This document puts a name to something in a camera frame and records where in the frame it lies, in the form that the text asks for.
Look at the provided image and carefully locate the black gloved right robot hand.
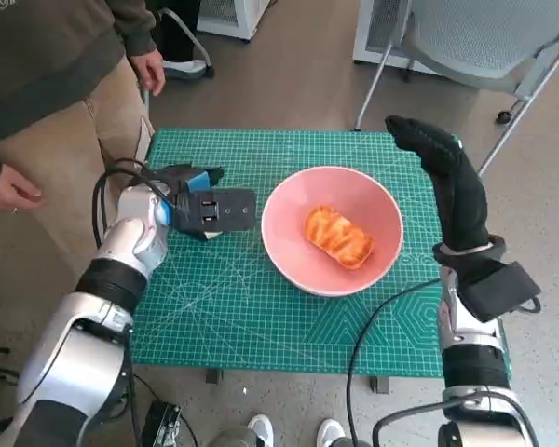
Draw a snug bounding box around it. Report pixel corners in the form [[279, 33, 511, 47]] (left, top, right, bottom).
[[384, 115, 489, 255]]

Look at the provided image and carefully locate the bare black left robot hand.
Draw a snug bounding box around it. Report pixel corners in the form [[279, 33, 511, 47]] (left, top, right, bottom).
[[149, 162, 227, 194]]

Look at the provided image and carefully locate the pink bowl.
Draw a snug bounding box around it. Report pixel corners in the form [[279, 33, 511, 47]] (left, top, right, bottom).
[[260, 166, 404, 298]]

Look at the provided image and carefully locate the rectangular braided toy bread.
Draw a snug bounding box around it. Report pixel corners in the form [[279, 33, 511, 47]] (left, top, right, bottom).
[[303, 204, 375, 270]]

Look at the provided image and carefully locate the grey chair with seated person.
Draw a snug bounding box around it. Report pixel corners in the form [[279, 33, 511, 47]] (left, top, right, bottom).
[[139, 7, 215, 131]]

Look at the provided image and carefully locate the green cutting mat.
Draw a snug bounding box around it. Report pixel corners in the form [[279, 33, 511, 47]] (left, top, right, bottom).
[[130, 129, 513, 378]]

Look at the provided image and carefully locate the seated person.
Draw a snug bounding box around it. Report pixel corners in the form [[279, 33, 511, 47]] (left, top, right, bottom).
[[157, 0, 209, 79]]

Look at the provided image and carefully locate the grey mesh chair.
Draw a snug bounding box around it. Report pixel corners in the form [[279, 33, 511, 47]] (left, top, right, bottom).
[[352, 0, 559, 176]]

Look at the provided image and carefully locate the white cabinet with mesh door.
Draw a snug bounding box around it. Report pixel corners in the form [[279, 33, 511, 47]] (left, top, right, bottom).
[[198, 0, 271, 43]]

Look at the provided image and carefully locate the white cabinet with grille side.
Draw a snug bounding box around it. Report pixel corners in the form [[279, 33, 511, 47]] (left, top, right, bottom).
[[352, 0, 448, 75]]

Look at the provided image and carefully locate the standing person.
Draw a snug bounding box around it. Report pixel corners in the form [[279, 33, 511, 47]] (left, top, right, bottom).
[[0, 0, 167, 262]]

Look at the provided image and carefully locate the black device with metal clips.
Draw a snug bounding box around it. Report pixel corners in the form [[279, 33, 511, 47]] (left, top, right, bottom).
[[142, 401, 184, 447]]

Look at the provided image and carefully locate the white shoe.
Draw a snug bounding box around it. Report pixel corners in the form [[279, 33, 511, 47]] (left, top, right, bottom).
[[246, 413, 275, 447], [317, 418, 347, 447]]

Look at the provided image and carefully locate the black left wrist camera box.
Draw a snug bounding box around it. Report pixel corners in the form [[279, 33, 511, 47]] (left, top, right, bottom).
[[170, 186, 257, 241]]

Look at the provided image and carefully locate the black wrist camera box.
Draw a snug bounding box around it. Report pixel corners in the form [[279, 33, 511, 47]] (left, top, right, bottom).
[[460, 261, 542, 323], [170, 186, 257, 241]]

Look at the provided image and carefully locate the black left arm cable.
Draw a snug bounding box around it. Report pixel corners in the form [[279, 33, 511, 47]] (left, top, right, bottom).
[[91, 157, 181, 447]]

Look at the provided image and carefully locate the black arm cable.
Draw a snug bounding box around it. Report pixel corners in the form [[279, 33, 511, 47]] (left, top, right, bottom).
[[91, 157, 181, 447], [346, 278, 542, 447]]

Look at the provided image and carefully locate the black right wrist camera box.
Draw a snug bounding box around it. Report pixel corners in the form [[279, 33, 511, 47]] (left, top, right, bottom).
[[460, 261, 542, 323]]

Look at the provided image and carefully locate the person's hand with ring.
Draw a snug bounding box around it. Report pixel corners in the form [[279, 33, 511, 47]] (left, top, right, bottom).
[[0, 165, 46, 215]]

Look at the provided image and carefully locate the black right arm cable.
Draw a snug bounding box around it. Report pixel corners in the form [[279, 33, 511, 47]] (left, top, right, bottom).
[[346, 278, 542, 447]]

